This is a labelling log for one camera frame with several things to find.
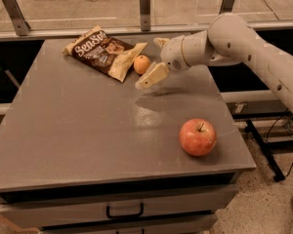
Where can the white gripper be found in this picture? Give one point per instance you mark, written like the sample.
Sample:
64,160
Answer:
172,55

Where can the orange fruit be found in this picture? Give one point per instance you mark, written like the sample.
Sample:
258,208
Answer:
141,64

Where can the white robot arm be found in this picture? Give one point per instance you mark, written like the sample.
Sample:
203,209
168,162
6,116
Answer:
229,39

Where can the brown chip bag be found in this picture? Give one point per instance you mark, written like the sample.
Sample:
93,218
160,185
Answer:
110,56

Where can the red apple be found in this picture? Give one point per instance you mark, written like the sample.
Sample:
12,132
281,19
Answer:
197,137

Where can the grey drawer cabinet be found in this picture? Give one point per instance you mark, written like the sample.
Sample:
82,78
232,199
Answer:
75,141

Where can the black floor stand bar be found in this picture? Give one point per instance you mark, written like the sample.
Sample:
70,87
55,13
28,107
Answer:
278,174

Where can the middle metal railing bracket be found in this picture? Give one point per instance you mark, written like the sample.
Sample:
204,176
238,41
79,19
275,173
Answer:
145,15

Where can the left metal railing bracket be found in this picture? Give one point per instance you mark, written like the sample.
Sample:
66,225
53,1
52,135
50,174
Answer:
19,23

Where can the black upper drawer handle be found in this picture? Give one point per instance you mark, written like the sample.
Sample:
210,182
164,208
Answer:
124,210

